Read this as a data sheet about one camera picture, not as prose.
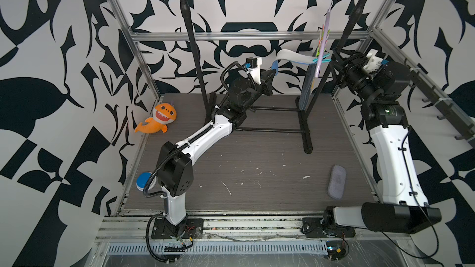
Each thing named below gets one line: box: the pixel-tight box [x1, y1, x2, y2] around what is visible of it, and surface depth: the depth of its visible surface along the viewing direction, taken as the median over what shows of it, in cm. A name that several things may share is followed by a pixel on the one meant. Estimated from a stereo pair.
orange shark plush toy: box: [134, 102, 177, 134], surface depth 103 cm
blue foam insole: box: [270, 48, 318, 75], surface depth 67 cm
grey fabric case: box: [327, 164, 347, 200], surface depth 85 cm
